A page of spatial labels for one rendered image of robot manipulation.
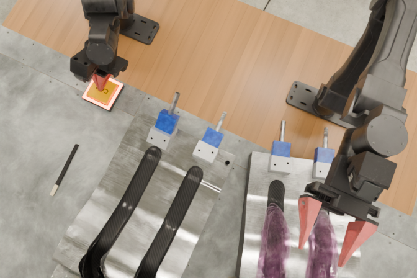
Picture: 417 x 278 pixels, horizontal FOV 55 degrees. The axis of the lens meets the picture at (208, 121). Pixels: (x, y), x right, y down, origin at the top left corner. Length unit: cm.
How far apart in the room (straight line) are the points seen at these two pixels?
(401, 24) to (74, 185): 80
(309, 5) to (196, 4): 110
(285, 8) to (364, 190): 168
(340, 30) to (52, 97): 151
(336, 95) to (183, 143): 37
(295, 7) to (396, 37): 148
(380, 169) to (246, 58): 64
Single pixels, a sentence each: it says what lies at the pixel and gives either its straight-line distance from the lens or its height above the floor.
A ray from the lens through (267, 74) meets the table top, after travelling 111.
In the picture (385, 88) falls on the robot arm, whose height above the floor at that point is 123.
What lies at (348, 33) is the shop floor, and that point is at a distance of 219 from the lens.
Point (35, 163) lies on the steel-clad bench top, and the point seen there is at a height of 80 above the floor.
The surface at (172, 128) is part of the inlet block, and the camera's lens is 91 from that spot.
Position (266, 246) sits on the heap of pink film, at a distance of 91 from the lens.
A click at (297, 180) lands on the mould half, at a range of 100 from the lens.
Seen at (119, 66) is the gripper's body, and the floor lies 92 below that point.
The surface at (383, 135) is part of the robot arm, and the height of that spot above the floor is 130.
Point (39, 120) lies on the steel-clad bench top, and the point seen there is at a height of 80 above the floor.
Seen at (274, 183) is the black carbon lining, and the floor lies 85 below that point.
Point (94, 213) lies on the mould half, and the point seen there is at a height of 91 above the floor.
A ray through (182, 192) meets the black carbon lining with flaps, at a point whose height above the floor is 88.
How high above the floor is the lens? 182
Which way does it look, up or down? 75 degrees down
